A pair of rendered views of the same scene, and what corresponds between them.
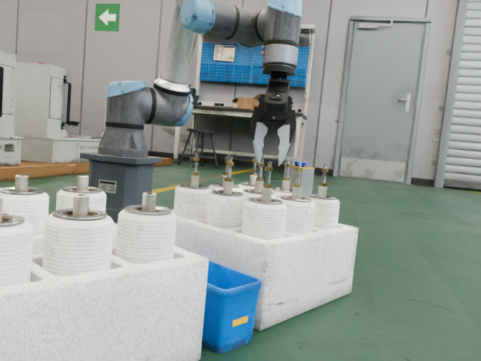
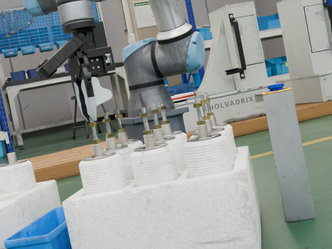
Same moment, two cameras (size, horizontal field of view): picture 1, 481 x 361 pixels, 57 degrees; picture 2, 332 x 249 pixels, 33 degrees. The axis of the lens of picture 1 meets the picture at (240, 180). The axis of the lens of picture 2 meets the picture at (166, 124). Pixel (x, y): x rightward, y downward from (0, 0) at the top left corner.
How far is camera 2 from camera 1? 1.29 m
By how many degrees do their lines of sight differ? 59
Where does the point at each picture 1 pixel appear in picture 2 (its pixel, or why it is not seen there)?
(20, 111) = (290, 52)
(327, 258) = (178, 213)
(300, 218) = (137, 169)
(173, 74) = (159, 23)
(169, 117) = (174, 65)
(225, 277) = (64, 231)
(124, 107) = (129, 70)
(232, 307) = not seen: outside the picture
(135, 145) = (144, 103)
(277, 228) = (93, 184)
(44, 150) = (314, 88)
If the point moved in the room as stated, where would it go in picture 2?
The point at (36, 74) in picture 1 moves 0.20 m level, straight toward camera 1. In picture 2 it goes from (292, 9) to (281, 8)
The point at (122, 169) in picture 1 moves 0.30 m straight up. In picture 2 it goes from (134, 129) to (114, 33)
